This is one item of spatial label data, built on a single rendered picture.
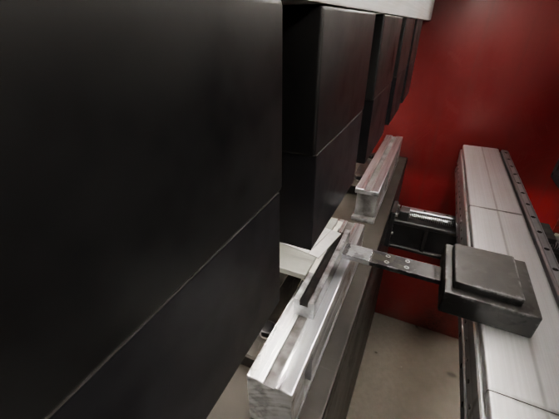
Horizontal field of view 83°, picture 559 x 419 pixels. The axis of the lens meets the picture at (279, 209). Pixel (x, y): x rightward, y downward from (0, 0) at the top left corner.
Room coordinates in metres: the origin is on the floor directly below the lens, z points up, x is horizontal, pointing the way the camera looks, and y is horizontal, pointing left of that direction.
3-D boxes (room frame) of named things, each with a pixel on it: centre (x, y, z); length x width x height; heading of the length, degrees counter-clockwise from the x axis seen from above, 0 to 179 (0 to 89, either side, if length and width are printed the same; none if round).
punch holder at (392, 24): (0.46, -0.10, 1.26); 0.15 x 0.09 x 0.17; 155
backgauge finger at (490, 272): (0.37, -0.23, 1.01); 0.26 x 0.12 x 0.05; 65
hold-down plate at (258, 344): (0.43, -0.02, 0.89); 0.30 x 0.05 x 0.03; 155
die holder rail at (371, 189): (0.94, -0.33, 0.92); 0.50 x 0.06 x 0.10; 155
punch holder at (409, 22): (0.65, -0.19, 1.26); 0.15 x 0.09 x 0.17; 155
